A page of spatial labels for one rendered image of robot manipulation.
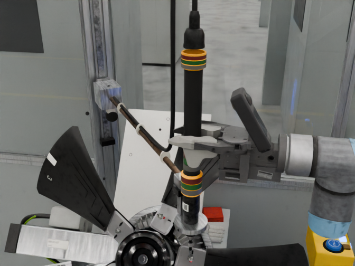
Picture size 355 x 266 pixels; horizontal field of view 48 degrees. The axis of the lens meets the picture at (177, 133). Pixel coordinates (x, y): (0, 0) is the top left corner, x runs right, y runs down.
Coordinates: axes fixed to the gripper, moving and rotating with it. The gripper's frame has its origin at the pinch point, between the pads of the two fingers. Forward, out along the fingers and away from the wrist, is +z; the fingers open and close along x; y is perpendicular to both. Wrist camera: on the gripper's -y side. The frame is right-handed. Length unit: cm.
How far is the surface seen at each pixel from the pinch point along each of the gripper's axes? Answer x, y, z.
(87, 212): 6.0, 26.3, 23.5
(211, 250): 4.5, 30.9, -7.0
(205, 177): 9.2, 14.7, -4.4
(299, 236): 72, 76, -37
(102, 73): 54, 6, 38
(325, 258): 23, 44, -36
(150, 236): -2.4, 23.5, 5.3
